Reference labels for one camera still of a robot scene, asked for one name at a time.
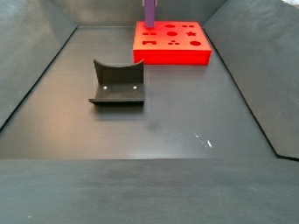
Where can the purple rectangle peg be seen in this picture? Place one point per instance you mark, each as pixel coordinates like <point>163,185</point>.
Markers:
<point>149,13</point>

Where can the black curved holder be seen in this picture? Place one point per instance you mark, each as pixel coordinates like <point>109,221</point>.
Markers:
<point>120,84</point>

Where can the red shape sorter block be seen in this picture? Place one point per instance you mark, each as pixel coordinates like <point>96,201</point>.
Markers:
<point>172,43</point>

